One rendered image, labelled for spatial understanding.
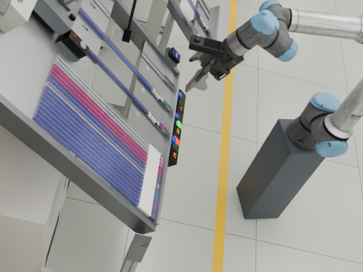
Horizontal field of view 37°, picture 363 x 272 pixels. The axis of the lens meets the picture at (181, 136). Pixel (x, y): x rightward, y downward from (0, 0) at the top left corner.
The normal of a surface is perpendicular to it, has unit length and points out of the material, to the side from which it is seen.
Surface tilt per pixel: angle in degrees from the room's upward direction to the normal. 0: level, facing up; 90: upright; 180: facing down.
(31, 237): 90
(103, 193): 90
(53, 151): 90
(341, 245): 0
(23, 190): 0
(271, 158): 90
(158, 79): 42
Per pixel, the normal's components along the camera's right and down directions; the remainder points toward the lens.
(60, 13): 0.83, -0.29
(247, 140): 0.26, -0.61
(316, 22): 0.18, 0.13
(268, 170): -0.95, -0.01
